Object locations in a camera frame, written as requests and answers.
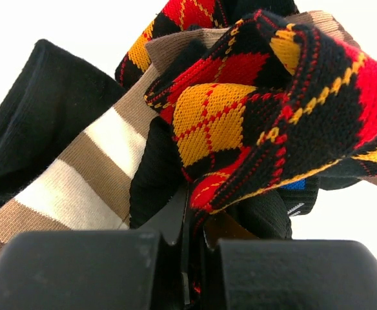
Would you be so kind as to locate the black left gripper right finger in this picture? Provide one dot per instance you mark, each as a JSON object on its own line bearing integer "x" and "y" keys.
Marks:
{"x": 241, "y": 271}

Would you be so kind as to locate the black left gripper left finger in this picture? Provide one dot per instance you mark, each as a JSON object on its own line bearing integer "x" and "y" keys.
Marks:
{"x": 144, "y": 268}

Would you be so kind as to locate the black sport sock grey patches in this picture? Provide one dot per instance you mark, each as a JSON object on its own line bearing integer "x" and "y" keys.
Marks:
{"x": 159, "y": 176}

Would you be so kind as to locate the brown tan striped sock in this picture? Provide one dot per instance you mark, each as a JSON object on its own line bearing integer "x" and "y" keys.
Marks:
{"x": 88, "y": 186}

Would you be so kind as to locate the red yellow black argyle sock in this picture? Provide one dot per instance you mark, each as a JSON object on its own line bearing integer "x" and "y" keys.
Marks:
{"x": 269, "y": 104}

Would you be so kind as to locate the black sock white stripes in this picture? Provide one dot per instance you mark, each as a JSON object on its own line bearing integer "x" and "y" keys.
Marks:
{"x": 54, "y": 98}

